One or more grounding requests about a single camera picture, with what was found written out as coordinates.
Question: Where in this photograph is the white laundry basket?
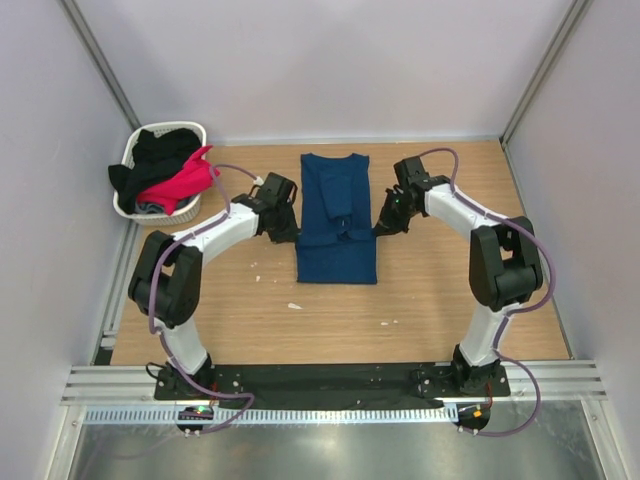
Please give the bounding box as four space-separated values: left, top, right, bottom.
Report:
108 121 207 226

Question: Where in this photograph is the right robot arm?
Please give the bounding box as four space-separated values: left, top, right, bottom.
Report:
374 155 543 394

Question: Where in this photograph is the aluminium frame rail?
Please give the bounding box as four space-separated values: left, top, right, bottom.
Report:
62 360 606 410

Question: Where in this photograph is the blue t shirt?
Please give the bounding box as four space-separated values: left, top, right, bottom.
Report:
296 153 377 285

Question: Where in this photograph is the black t shirt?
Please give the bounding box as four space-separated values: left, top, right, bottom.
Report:
108 128 202 215

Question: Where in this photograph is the pink t shirt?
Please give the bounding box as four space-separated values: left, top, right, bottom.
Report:
135 145 220 210

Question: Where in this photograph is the grey t shirt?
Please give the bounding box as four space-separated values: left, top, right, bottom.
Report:
134 197 192 215

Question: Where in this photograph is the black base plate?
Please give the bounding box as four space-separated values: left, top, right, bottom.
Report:
153 363 512 411

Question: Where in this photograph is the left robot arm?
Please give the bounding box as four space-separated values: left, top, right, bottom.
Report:
128 172 299 400

